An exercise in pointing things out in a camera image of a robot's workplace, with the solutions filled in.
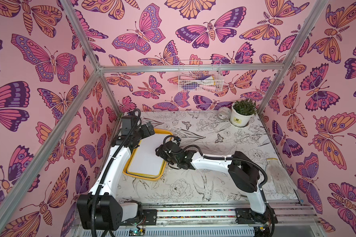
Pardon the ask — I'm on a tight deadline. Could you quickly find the yellow storage tray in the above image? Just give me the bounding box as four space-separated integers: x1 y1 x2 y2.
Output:
122 128 175 182

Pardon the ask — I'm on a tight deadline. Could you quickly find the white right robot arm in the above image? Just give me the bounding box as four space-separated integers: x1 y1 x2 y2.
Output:
155 135 277 226

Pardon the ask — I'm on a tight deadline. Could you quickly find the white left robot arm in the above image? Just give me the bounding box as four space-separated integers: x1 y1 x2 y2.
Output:
77 109 155 237

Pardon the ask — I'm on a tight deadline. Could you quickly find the clear tape roll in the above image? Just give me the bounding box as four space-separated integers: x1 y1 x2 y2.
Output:
218 107 231 121

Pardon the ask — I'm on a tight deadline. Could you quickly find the potted green plant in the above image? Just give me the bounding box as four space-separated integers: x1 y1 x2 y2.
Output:
229 99 257 127

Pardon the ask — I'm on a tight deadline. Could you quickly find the green circuit board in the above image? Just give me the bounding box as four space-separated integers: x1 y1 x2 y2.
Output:
129 229 145 237

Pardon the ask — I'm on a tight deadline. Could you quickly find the white knit work glove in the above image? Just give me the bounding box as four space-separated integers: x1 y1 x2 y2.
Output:
266 158 297 196

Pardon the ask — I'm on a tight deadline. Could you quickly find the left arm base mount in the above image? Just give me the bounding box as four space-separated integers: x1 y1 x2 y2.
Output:
116 209 157 226

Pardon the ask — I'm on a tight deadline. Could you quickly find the white wire wall basket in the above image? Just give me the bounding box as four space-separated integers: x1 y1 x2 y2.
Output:
177 59 224 93

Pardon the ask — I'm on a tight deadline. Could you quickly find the aluminium cage frame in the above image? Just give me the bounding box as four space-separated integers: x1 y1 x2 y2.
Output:
0 0 330 237

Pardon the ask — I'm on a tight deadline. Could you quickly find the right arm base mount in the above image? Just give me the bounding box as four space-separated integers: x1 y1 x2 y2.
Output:
235 207 278 226

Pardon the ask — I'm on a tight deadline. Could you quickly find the aluminium rail base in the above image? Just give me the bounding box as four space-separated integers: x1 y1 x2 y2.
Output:
68 199 327 237

